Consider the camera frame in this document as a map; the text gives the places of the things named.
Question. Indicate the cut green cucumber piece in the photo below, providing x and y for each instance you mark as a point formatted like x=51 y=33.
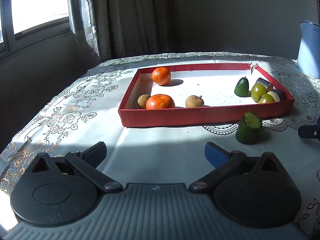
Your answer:
x=249 y=127

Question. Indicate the red shallow cardboard box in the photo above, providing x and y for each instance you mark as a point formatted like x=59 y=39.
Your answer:
x=215 y=82

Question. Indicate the window with grey frame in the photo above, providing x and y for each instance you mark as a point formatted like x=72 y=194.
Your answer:
x=27 y=22

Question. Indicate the small green tomato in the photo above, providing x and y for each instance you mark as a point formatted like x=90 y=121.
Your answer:
x=266 y=98

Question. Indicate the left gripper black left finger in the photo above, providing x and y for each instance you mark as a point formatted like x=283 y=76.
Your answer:
x=86 y=164

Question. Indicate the beige patterned curtain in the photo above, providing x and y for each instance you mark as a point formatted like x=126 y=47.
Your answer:
x=110 y=29

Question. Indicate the white floral lace tablecloth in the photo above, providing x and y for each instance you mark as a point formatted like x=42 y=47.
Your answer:
x=86 y=112

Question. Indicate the light blue electric kettle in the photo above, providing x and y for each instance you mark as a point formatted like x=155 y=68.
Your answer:
x=308 y=54

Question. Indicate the large green tomato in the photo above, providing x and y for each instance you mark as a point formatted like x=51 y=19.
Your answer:
x=257 y=91

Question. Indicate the dark green avocado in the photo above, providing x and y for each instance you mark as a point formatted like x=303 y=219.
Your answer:
x=242 y=87

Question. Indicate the large orange tangerine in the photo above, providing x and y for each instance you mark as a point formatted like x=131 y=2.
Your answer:
x=161 y=76

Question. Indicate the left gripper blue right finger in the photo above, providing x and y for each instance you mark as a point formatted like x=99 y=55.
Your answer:
x=225 y=164

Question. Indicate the small orange tangerine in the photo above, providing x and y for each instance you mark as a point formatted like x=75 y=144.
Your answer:
x=160 y=101

